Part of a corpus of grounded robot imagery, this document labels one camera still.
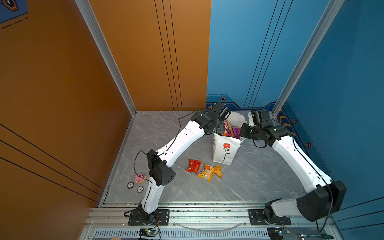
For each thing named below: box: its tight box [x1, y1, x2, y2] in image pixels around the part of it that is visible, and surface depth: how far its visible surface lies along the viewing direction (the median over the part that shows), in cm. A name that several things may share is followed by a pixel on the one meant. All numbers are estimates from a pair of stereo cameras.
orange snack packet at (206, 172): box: [198, 163, 213, 183], surface depth 88 cm
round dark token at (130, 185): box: [126, 181, 135, 189], surface depth 86 cm
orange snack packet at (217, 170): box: [211, 165, 223, 179], surface depth 90 cm
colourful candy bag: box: [222, 119, 241, 139], surface depth 84 cm
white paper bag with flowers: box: [212, 111, 247, 166], surface depth 79 cm
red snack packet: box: [186, 159, 202, 174], surface depth 91 cm
